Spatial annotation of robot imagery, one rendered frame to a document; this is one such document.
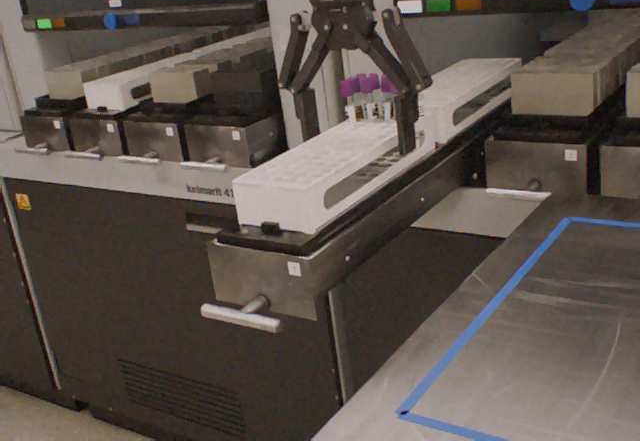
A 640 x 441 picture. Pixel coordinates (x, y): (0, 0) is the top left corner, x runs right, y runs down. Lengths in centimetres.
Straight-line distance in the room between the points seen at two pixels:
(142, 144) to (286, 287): 74
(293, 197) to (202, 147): 60
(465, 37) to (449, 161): 43
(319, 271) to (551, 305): 26
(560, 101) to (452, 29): 32
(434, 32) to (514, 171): 32
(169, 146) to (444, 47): 51
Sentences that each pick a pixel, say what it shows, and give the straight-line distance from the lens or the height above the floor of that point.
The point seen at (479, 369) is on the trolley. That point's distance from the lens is 57.
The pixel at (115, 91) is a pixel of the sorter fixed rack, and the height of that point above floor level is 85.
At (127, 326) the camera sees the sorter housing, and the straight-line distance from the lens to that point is 176.
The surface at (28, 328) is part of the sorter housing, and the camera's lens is 207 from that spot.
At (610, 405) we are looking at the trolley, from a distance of 54.
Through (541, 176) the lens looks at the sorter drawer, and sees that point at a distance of 109.
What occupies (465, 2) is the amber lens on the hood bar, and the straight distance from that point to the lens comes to 114.
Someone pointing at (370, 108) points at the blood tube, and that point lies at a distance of 104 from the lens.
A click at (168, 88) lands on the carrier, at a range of 152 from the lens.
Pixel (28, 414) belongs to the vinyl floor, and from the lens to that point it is 227.
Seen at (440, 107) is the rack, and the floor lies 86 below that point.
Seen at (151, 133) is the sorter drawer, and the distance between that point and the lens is 148.
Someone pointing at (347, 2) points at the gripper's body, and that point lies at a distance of 91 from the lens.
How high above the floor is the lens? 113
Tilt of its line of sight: 20 degrees down
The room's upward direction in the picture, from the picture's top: 8 degrees counter-clockwise
